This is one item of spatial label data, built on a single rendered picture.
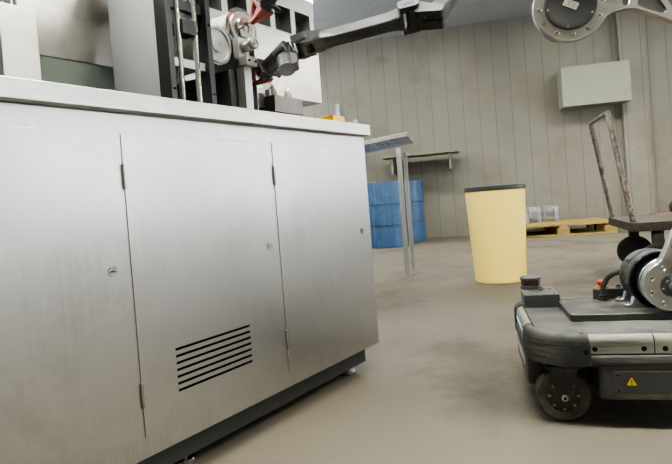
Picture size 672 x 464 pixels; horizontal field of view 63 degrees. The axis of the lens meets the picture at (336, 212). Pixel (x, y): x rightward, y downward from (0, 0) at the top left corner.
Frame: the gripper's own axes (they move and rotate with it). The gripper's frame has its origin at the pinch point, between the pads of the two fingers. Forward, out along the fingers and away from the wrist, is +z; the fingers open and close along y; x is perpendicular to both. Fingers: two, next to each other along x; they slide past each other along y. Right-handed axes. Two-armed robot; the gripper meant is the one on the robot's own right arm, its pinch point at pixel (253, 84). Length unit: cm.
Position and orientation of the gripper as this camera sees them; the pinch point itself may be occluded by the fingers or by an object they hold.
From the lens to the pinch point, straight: 203.8
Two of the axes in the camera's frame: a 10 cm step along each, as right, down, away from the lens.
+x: -4.6, -8.5, 2.7
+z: -6.8, 5.3, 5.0
